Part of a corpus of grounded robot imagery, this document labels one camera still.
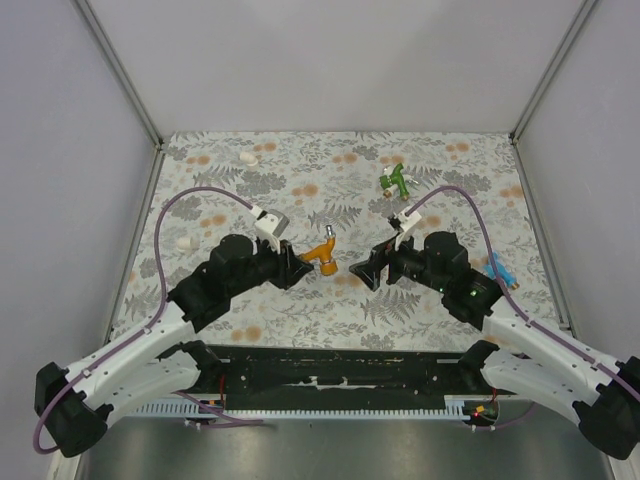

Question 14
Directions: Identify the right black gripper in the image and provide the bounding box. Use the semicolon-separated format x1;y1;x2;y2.
349;226;448;294

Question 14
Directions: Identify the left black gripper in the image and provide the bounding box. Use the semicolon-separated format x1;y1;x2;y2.
228;235;313;298

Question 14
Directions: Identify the orange water faucet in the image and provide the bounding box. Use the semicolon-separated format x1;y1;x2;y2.
300;225;338;276

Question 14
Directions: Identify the white pipe elbow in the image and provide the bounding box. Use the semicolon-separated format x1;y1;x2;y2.
176;237;199;251

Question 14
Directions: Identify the white pipe elbow far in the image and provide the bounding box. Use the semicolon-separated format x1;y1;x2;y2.
239;152;259;168

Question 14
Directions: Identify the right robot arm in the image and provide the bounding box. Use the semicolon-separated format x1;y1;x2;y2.
349;232;639;460

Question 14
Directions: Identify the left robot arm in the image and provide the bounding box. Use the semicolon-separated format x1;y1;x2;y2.
33;234;314;458

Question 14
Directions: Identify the green water faucet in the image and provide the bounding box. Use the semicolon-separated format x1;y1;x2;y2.
379;164;408;199

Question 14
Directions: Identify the blue water faucet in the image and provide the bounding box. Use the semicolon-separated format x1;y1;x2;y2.
483;251;519;290

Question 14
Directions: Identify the floral table mat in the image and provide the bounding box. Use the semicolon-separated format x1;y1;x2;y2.
110;131;559;351

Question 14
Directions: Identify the white green faucet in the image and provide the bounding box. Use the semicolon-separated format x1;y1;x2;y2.
389;175;422;201

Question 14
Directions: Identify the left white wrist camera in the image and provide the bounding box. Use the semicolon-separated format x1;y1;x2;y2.
250;205;290;254

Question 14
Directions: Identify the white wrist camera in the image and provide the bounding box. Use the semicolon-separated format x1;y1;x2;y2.
250;205;290;254
388;207;422;251

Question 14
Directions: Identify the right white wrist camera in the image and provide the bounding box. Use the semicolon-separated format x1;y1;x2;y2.
388;207;422;251

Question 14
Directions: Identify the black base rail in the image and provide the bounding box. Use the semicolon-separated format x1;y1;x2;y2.
187;345;493;395

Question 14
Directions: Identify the white cable duct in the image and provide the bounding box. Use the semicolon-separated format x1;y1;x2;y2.
127;397;471;421

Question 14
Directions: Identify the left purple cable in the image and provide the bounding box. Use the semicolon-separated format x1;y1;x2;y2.
32;187;266;454

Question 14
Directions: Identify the left aluminium frame post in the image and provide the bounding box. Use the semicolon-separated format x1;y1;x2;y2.
73;0;164;150

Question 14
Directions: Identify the aluminium frame post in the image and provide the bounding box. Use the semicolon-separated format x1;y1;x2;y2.
509;0;600;146
73;0;164;150

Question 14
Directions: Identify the right aluminium frame post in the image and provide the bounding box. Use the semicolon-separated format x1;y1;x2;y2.
509;0;600;146

